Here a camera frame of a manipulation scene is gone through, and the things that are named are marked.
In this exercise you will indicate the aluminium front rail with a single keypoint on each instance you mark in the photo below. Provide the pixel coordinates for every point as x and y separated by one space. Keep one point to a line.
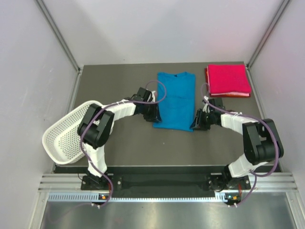
277 182

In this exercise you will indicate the blue t-shirt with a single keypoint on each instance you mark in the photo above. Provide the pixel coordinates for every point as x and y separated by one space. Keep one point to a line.
177 110

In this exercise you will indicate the white slotted cable duct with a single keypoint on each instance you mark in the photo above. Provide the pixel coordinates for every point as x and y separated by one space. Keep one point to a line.
99 198

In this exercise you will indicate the aluminium frame post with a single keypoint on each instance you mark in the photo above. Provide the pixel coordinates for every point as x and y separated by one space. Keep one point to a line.
58 35
269 30

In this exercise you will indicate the left aluminium frame post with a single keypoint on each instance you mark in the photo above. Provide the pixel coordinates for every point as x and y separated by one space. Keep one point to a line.
58 35

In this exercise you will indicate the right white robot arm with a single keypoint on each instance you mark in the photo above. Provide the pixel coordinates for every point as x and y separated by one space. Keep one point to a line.
261 141

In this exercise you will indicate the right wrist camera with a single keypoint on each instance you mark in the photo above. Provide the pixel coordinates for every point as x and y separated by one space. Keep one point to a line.
206 107

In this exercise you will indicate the folded red t-shirt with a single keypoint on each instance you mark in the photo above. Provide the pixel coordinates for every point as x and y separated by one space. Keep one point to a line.
206 78

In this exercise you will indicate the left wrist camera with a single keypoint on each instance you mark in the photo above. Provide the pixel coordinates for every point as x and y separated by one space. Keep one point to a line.
153 97

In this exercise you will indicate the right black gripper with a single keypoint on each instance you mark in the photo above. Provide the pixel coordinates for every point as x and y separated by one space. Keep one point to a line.
196 124

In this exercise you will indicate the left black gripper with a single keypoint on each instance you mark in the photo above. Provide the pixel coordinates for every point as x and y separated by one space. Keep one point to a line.
154 116

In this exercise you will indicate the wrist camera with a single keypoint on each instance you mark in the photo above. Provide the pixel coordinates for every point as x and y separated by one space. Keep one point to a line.
206 107
153 97

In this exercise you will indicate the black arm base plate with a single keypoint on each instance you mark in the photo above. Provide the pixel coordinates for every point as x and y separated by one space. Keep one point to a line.
163 184

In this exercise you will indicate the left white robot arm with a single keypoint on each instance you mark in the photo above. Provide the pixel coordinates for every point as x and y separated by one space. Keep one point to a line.
96 127

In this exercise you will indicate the white perforated plastic basket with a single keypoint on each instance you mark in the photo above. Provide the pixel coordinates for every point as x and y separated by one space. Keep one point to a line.
61 140

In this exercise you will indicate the right aluminium frame post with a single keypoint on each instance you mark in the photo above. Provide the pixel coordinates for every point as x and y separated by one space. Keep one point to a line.
269 30

